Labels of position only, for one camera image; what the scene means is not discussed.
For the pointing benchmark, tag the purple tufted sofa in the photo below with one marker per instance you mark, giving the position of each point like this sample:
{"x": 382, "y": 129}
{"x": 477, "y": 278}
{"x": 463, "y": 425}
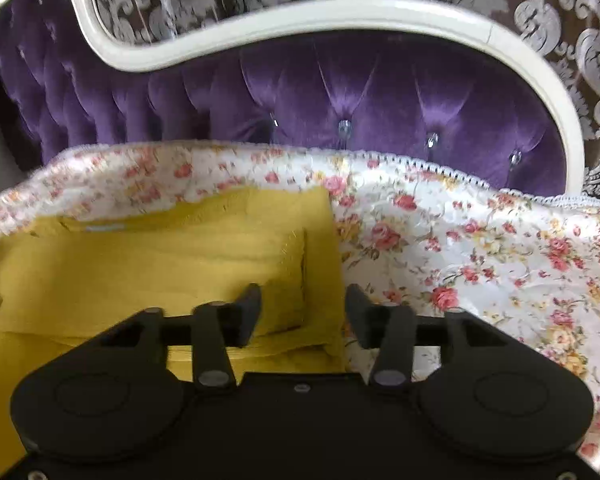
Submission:
{"x": 330, "y": 95}

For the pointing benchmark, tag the floral quilted blanket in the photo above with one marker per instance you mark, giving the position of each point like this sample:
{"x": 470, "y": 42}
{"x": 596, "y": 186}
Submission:
{"x": 480, "y": 260}

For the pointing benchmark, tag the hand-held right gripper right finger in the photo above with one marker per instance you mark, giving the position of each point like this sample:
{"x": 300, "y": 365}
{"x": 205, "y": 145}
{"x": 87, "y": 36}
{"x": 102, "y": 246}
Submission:
{"x": 359, "y": 316}

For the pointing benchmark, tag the yellow knit sweater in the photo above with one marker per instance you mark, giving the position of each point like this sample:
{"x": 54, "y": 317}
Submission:
{"x": 155, "y": 270}

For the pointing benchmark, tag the damask patterned curtain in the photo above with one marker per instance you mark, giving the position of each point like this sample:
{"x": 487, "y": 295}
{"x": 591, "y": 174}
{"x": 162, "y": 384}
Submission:
{"x": 580, "y": 60}

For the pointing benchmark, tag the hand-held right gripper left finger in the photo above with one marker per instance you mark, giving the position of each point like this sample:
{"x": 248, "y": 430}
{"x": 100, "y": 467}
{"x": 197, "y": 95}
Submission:
{"x": 247, "y": 312}

